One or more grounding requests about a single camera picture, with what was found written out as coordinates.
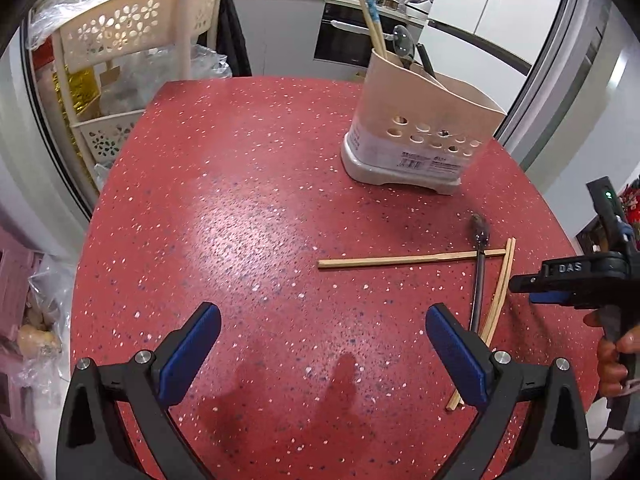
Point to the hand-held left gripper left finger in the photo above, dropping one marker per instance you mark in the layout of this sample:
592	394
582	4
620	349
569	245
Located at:
187	355

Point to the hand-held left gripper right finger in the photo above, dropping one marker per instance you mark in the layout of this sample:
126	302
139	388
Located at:
457	355

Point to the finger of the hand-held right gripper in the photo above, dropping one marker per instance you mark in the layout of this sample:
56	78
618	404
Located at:
547	298
525	284

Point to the beige plastic utensil holder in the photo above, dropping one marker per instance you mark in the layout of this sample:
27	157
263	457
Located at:
400	110

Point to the wooden utensils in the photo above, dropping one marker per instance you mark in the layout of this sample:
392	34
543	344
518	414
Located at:
361	2

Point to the person's right hand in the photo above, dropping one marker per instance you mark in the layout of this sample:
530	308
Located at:
611	375

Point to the plastic bag of produce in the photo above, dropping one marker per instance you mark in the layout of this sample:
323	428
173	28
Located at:
45	285

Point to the pink plastic stool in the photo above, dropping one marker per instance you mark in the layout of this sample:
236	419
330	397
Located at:
15	270

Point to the clear plastic bag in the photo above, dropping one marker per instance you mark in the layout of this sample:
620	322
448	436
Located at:
210	62

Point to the white kitchen appliance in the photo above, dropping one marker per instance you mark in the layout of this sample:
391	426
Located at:
420	7

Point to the black built-in oven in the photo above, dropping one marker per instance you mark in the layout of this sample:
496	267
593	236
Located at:
340	40

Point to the small steel pot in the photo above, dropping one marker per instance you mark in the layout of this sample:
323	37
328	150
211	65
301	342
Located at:
387	2

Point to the black hanging cloth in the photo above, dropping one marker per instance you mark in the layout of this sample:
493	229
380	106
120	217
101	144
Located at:
232	35

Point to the grey lower cabinet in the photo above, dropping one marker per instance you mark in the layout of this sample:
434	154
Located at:
280	30

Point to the beige plastic basket rack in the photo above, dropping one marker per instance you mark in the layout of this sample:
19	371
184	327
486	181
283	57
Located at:
125	20

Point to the crumpled clear plastic bags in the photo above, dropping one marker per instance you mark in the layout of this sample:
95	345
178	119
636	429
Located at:
55	15

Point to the grey sliding door frame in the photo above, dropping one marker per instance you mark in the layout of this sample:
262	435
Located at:
45	125
560	60

